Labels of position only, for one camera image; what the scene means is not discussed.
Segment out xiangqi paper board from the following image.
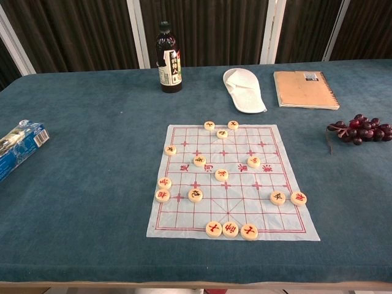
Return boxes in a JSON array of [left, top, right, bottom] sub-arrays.
[[145, 123, 321, 242]]

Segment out white fabric slipper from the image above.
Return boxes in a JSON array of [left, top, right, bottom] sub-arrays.
[[222, 67, 268, 114]]

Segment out dark soy sauce bottle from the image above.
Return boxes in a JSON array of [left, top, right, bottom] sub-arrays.
[[156, 21, 183, 94]]

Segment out blue velvet tablecloth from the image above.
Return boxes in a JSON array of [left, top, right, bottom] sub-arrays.
[[0, 59, 392, 284]]

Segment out brown spiral notebook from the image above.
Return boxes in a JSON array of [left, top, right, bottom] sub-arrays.
[[273, 70, 341, 111]]

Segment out dark red grape bunch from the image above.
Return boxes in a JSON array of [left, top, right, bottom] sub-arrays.
[[325, 113, 392, 156]]

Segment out blue cardboard box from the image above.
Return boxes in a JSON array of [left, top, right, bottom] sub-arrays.
[[0, 119, 50, 183]]

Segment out white frame post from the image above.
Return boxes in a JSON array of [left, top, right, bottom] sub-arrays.
[[259, 0, 287, 65], [0, 5, 37, 77], [322, 0, 352, 62], [126, 0, 151, 69]]

